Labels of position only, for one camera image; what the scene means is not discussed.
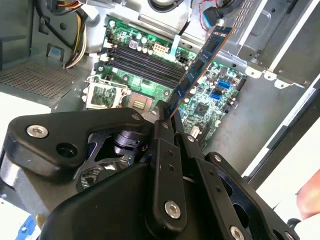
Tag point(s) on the person bare hand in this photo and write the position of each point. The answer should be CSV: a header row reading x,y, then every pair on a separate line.
x,y
312,200

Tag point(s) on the blue RAM memory stick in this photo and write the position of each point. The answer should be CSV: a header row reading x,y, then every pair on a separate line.
x,y
200,65

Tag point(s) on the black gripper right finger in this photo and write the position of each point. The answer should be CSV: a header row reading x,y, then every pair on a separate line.
x,y
207,180

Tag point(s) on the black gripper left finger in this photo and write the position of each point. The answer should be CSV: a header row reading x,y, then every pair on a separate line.
x,y
50,140

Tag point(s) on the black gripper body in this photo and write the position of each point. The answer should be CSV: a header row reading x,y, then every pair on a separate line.
x,y
105,212

